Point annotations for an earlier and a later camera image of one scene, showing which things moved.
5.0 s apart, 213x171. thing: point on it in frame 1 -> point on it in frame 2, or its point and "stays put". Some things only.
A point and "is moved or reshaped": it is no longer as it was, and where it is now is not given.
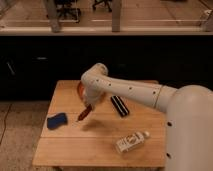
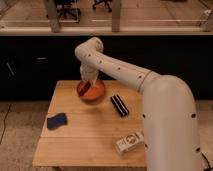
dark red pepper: [84, 113] is moved or reshaped
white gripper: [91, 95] -> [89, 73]
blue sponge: [58, 120] stays put
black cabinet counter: [31, 65] stays put
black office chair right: [107, 2] stays put
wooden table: [119, 132] stays put
